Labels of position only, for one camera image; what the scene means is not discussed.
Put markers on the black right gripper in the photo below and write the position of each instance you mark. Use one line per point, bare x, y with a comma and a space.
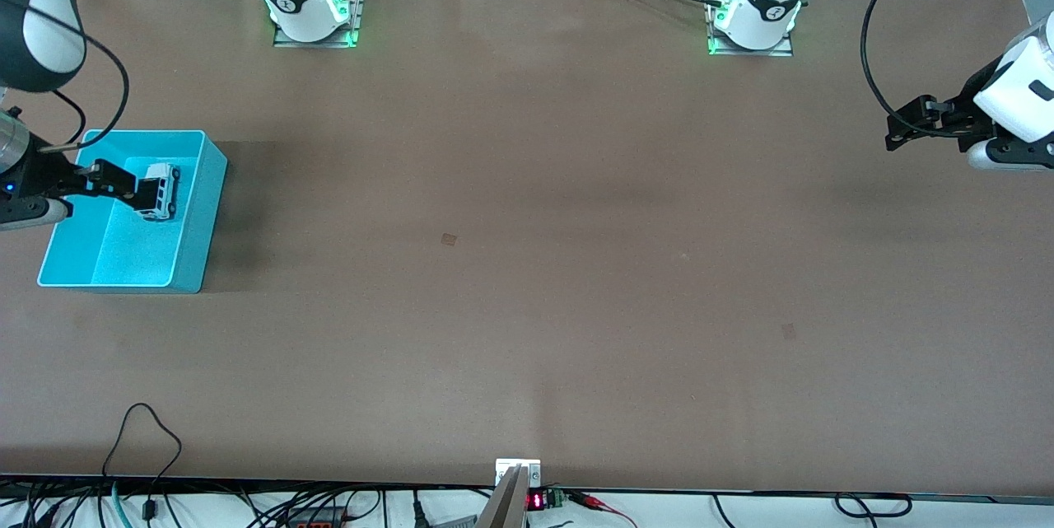
48, 174

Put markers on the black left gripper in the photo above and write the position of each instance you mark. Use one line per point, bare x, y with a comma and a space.
965, 111

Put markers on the white jeep toy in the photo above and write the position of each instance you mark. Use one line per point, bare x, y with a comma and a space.
167, 190

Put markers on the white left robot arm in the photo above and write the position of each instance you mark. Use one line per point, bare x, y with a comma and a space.
766, 1

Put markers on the turquoise plastic bin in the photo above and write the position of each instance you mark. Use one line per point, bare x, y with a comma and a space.
115, 252

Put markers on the orange power strip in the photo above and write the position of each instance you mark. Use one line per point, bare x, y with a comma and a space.
317, 521

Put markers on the red clip lead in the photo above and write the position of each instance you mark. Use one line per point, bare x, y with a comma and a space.
589, 499

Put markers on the red LED display module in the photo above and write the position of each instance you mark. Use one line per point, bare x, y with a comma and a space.
537, 501

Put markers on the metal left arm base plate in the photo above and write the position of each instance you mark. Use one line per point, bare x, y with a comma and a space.
774, 53

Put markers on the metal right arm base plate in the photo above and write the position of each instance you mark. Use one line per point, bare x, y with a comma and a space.
359, 13

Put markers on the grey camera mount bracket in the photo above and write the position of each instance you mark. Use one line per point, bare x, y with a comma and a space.
506, 503

